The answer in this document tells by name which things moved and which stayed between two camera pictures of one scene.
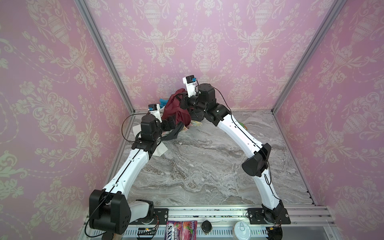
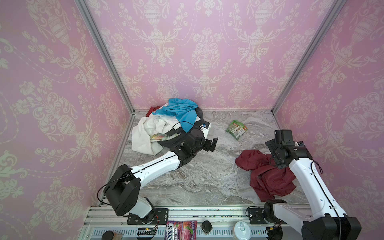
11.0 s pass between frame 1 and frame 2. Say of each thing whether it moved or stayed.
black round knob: stayed
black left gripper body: moved
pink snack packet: stayed
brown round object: stayed
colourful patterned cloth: moved
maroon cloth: moved
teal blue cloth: moved
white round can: stayed
